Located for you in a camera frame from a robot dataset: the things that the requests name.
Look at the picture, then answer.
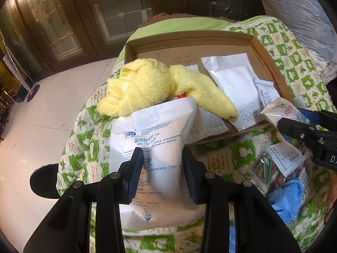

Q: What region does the large grey plastic bag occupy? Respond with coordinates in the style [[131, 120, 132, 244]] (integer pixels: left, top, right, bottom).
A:
[[251, 0, 337, 85]]

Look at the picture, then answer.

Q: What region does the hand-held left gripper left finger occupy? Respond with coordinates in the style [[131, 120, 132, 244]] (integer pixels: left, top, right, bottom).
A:
[[23, 148, 144, 253]]

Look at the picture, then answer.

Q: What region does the small packet with red print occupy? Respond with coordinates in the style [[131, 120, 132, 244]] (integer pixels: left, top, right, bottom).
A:
[[260, 97, 311, 128]]

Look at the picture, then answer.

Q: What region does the white packet with striped print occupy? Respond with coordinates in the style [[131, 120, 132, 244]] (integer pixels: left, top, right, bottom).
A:
[[265, 142, 312, 178]]

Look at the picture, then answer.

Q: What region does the shallow cardboard box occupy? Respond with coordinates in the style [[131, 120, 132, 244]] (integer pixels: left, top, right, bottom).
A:
[[124, 30, 295, 144]]

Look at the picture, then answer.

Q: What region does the small white gauze packet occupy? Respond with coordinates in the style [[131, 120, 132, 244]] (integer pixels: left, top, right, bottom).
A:
[[201, 53, 271, 132]]

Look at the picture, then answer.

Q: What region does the green and white printed blanket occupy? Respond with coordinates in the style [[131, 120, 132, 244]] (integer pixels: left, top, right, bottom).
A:
[[59, 14, 337, 253]]

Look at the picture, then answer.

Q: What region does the blue towel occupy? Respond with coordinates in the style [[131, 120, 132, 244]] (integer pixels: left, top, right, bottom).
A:
[[229, 178, 304, 253]]

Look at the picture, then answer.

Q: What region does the yellow towel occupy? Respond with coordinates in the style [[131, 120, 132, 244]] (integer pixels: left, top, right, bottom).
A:
[[97, 59, 239, 120]]

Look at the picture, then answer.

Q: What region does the clear bag of coloured sticks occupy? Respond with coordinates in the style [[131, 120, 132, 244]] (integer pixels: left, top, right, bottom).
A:
[[247, 150, 286, 193]]

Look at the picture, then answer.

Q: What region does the black shoe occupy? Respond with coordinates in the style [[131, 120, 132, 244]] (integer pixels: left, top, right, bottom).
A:
[[30, 163, 62, 199]]

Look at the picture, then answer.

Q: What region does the striped white packet red label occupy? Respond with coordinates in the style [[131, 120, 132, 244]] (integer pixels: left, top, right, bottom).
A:
[[172, 93, 229, 143]]

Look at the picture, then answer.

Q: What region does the wooden glass door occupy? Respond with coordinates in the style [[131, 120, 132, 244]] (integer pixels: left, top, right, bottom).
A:
[[11, 0, 98, 71], [87, 0, 169, 58]]

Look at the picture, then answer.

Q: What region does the small white printed packet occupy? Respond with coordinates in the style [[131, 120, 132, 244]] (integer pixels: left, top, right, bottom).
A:
[[253, 78, 282, 110]]

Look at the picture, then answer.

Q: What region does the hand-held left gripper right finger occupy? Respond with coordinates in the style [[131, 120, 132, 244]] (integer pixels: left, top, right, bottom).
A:
[[182, 148, 302, 253]]

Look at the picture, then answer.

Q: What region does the floor sign stand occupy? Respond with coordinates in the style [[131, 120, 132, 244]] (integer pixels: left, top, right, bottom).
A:
[[27, 84, 40, 102]]

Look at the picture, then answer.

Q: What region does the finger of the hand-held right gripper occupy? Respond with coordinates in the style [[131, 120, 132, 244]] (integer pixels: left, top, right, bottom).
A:
[[297, 108, 337, 131], [277, 118, 337, 161]]

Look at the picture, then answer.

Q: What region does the large white gauze packet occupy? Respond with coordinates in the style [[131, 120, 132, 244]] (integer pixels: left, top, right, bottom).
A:
[[108, 98, 208, 230]]

